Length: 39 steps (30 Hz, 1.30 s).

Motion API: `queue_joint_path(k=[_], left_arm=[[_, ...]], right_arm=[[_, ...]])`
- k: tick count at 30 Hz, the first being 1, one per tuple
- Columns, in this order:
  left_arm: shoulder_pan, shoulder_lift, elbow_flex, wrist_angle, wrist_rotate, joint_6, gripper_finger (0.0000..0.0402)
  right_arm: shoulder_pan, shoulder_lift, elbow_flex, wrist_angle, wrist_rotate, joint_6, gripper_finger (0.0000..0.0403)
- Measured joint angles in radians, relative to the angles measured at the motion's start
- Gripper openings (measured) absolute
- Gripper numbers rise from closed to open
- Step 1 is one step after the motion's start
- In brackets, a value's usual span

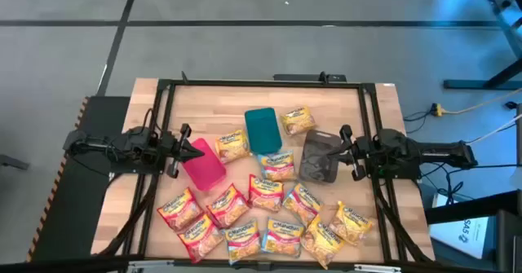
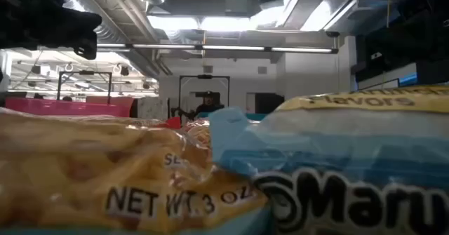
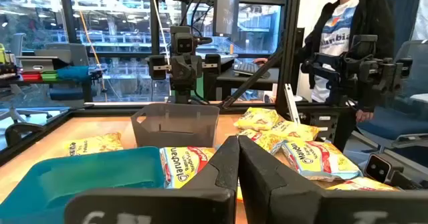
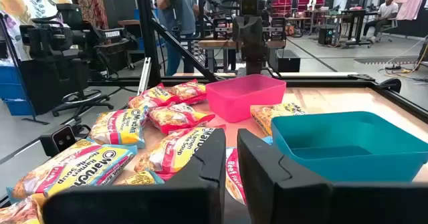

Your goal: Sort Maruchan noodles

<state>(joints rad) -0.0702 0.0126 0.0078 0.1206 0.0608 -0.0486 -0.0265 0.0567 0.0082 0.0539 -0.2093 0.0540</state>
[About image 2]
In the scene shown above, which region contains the grey rectangular air duct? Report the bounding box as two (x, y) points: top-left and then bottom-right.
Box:
(147, 0), (253, 18)

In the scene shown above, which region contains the long LED light bar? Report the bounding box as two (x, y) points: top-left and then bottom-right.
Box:
(96, 42), (340, 55)

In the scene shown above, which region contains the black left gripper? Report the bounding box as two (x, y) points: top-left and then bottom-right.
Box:
(34, 0), (103, 61)

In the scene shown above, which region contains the black machine on stand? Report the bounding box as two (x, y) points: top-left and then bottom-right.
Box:
(255, 93), (286, 115)

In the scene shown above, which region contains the silver spiral air duct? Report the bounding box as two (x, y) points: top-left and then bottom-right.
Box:
(61, 0), (161, 78)

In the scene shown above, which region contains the black monitor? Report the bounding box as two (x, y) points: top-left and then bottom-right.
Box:
(0, 91), (27, 100)

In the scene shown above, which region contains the pink plastic bin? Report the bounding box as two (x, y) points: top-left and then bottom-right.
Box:
(5, 96), (135, 119)

